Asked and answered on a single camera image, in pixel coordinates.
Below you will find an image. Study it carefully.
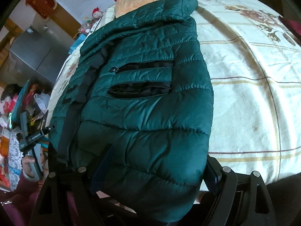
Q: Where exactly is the dark green puffer jacket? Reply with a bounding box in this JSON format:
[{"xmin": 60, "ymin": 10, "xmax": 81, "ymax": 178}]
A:
[{"xmin": 49, "ymin": 0, "xmax": 214, "ymax": 223}]

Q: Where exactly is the person's left hand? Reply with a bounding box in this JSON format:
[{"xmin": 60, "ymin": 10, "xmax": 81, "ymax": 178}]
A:
[{"xmin": 21, "ymin": 146, "xmax": 49, "ymax": 178}]

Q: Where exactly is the wooden door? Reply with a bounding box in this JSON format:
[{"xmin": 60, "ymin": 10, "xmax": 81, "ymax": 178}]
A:
[{"xmin": 43, "ymin": 2, "xmax": 81, "ymax": 38}]

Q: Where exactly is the floral cream bed quilt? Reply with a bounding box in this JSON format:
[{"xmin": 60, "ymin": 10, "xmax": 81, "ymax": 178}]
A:
[{"xmin": 45, "ymin": 0, "xmax": 301, "ymax": 193}]

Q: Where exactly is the santa plush toy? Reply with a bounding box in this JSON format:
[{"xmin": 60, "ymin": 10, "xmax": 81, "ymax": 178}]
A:
[{"xmin": 92, "ymin": 7, "xmax": 104, "ymax": 21}]

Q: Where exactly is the red hanging wall ornament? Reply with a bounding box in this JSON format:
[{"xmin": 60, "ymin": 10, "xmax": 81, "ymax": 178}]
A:
[{"xmin": 25, "ymin": 0, "xmax": 57, "ymax": 21}]

